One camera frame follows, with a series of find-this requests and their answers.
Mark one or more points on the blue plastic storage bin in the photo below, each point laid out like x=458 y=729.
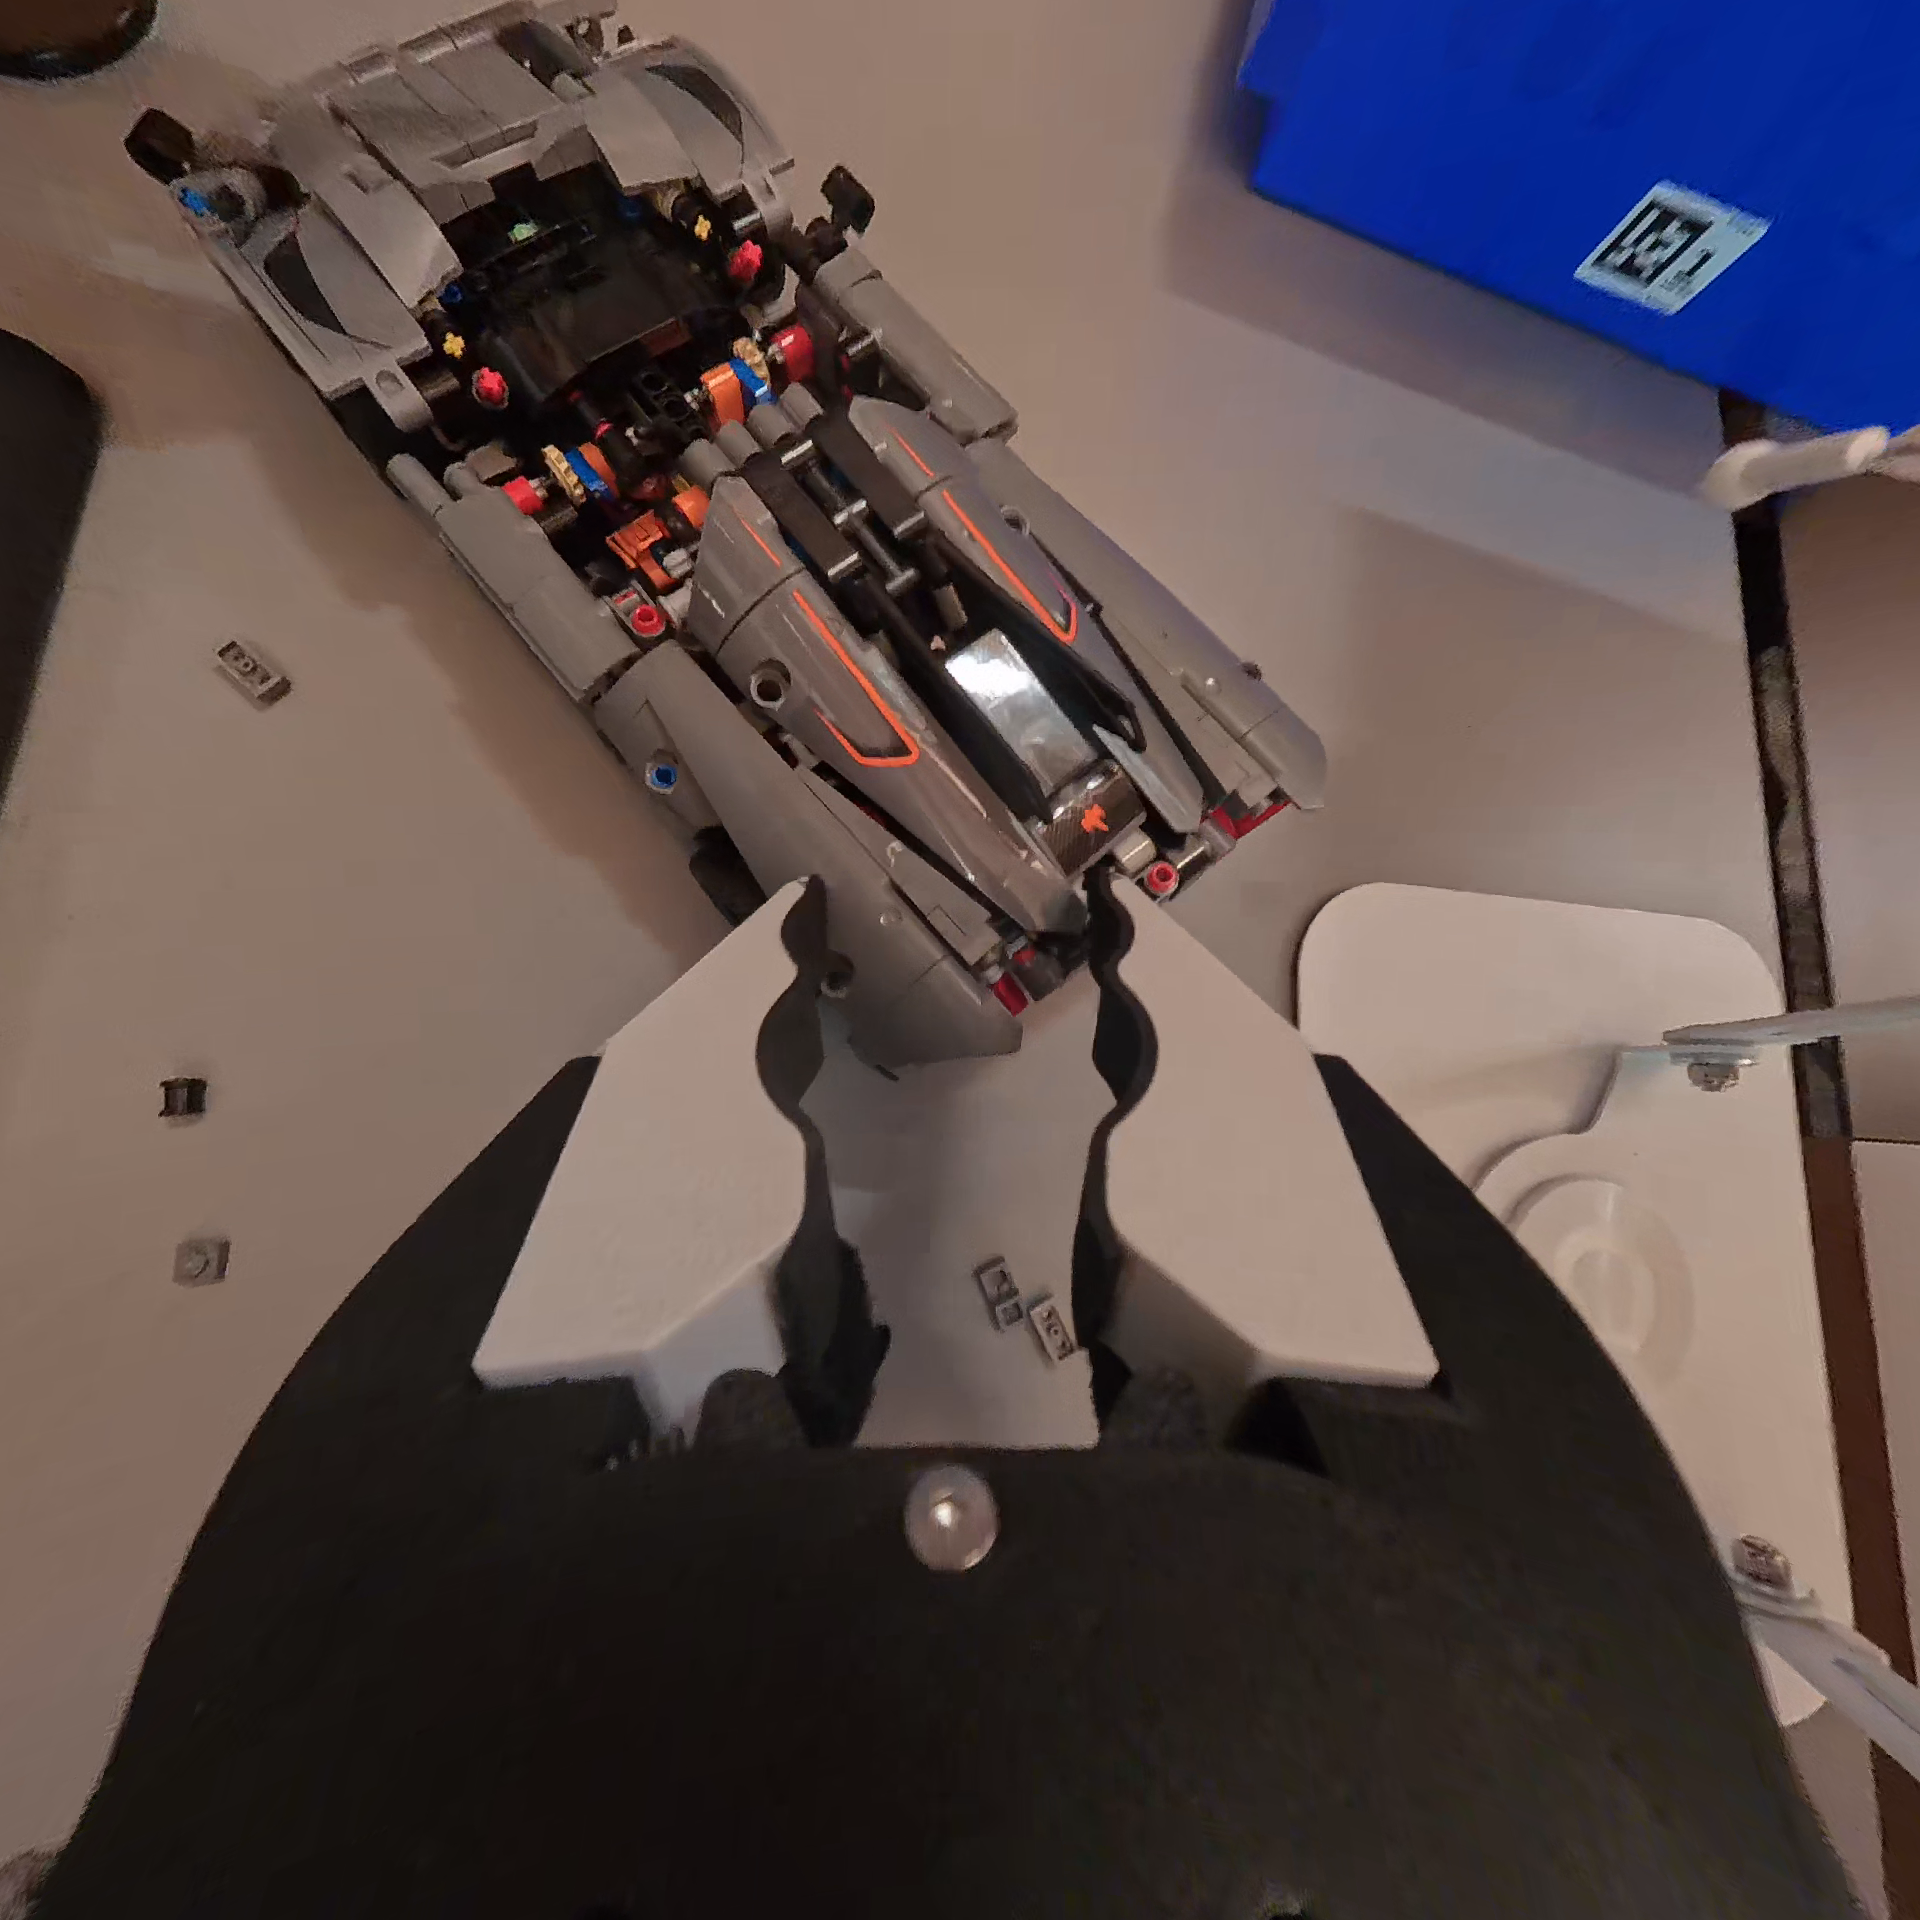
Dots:
x=1441 y=149

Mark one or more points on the white lamp base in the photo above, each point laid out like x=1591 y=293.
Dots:
x=1441 y=1021

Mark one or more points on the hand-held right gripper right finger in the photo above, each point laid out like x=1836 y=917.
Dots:
x=1245 y=1201

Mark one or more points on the black dimpled mat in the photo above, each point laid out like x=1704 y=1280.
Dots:
x=38 y=523

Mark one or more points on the dark round object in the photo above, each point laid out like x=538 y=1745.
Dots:
x=61 y=31

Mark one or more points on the grey toy brick car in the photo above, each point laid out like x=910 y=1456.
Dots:
x=780 y=599

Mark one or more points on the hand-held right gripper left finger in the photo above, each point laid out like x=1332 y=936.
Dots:
x=645 y=1201

